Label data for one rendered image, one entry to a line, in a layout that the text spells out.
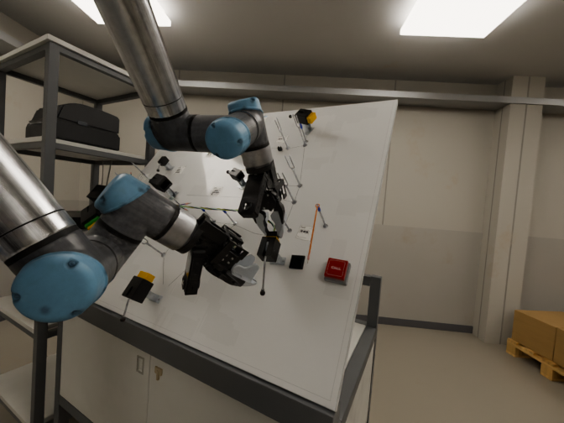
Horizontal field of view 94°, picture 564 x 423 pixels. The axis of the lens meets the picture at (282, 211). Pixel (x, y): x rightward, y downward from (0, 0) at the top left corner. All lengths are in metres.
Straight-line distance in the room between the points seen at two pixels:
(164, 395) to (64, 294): 0.70
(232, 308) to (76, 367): 0.81
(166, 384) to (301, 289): 0.51
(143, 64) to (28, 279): 0.35
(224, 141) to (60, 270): 0.31
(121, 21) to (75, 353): 1.20
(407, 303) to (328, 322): 2.71
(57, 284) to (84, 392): 1.08
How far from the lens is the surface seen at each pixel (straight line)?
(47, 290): 0.37
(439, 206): 3.31
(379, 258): 3.13
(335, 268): 0.68
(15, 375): 2.17
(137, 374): 1.10
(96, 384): 1.34
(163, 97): 0.55
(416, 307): 3.40
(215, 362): 0.76
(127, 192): 0.48
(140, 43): 0.53
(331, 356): 0.66
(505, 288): 3.54
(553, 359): 3.30
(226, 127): 0.50
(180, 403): 0.98
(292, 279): 0.73
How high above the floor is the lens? 1.27
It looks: 2 degrees down
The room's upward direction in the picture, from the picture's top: 4 degrees clockwise
